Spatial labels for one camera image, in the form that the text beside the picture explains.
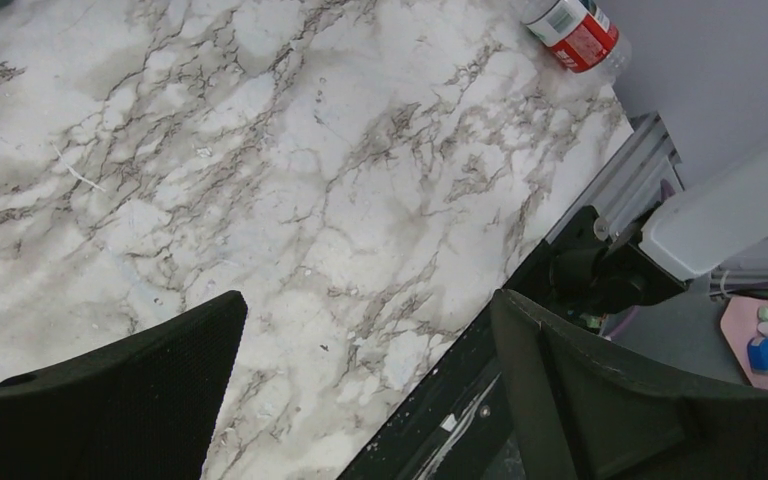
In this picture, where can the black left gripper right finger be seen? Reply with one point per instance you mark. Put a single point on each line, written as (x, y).
(586, 408)

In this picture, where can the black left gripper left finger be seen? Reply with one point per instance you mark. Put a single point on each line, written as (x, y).
(143, 407)

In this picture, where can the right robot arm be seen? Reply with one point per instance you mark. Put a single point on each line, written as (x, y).
(661, 252)

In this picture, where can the pink tray with items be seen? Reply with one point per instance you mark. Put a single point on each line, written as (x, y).
(744, 326)

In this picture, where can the red cap bottle right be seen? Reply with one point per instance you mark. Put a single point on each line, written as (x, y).
(580, 35)

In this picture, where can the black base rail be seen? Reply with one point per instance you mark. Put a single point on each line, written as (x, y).
(452, 424)

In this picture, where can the aluminium frame rail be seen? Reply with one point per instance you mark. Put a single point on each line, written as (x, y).
(640, 174)

